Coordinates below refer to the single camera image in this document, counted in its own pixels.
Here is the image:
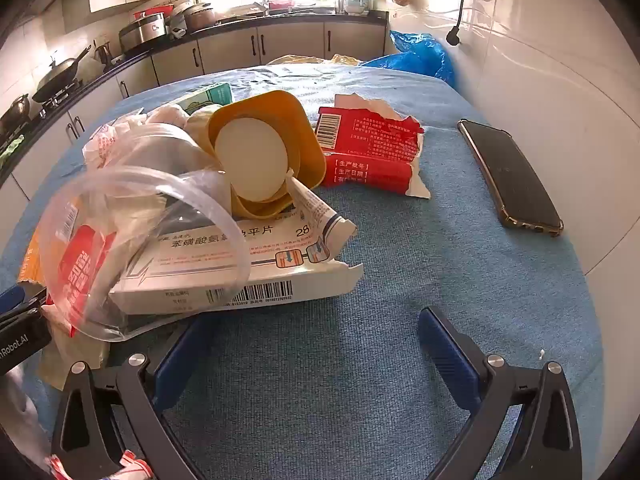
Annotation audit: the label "red white patterned cloth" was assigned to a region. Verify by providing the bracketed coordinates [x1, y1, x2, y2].
[47, 450, 154, 480]

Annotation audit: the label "green white packet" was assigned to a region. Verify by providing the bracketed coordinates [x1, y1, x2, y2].
[175, 82, 234, 114]

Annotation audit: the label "yellow plastic bag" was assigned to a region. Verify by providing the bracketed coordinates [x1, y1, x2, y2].
[267, 53, 362, 67]

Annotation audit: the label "red torn packet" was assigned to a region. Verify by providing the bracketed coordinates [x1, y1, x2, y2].
[316, 92, 432, 200]

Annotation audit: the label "black wok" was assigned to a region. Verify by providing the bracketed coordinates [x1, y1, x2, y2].
[31, 45, 94, 104]

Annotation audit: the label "white ointment tube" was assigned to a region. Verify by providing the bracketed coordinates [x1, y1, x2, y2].
[289, 169, 359, 263]

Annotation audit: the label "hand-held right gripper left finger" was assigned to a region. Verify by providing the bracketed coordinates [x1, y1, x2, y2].
[50, 316, 213, 480]

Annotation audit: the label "brown pot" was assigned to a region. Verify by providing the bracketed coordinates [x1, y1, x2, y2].
[186, 4, 217, 31]

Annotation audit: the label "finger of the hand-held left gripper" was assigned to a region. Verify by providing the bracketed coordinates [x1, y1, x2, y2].
[0, 283, 47, 323]

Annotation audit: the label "gas stove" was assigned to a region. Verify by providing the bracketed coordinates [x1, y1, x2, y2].
[30, 77, 85, 112]

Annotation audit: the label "crumpled white wrappers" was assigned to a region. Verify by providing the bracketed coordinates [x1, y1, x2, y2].
[82, 110, 151, 168]

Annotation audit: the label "orange packet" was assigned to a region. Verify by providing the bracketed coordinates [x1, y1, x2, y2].
[19, 200, 81, 287]

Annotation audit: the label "silver pot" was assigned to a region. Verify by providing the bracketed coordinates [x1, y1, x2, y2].
[167, 2, 193, 39]

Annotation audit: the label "flat white medicine box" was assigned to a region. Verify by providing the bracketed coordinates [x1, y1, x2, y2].
[109, 207, 365, 317]

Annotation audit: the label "red basin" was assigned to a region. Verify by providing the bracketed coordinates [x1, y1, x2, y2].
[132, 4, 176, 19]

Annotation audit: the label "clear plastic bag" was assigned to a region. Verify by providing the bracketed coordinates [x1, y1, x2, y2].
[35, 166, 252, 343]

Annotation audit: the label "green cloth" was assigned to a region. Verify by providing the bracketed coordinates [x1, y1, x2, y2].
[0, 133, 25, 162]

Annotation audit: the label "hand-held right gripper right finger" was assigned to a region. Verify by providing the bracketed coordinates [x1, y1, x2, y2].
[418, 306, 584, 480]

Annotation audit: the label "black smartphone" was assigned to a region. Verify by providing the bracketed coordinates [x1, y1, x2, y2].
[457, 119, 564, 239]

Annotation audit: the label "dark frying pan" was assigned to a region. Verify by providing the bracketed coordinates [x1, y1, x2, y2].
[0, 94, 32, 134]

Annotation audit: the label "black kitchen countertop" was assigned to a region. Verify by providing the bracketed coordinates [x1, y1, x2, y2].
[0, 7, 390, 181]

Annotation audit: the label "blue plastic bag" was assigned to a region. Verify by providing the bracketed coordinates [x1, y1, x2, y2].
[360, 30, 457, 92]

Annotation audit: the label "red white snack wrapper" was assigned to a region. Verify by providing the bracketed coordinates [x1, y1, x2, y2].
[56, 222, 119, 339]

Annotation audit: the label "black cable with plug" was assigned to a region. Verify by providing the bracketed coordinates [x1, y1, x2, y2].
[446, 0, 476, 47]

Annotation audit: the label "steel rice cooker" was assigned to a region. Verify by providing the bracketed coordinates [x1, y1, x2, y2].
[119, 12, 169, 54]

